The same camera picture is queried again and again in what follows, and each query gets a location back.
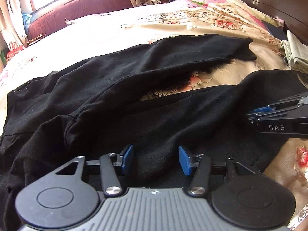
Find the left beige curtain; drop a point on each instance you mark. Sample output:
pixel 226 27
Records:
pixel 12 27

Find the red gift bag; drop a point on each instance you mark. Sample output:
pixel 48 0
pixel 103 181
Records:
pixel 14 49

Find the folded black garment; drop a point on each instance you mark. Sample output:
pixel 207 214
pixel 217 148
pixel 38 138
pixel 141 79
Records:
pixel 275 31

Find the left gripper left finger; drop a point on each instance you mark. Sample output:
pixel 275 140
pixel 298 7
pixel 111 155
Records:
pixel 113 165

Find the black pants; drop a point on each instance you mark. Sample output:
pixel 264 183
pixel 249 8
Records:
pixel 97 106

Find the floral satin bedspread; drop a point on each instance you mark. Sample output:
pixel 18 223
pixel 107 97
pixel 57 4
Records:
pixel 102 34

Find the blue bag by bench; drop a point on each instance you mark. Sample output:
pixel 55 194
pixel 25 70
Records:
pixel 26 22

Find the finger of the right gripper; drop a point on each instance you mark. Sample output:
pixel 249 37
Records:
pixel 289 103
pixel 297 115

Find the folded grey-green cloth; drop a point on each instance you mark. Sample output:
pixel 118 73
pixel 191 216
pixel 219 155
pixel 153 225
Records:
pixel 296 53

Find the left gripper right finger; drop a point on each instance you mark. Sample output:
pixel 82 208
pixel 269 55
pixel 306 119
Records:
pixel 198 167

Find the maroon padded bench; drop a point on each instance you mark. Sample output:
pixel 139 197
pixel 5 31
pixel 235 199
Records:
pixel 55 20

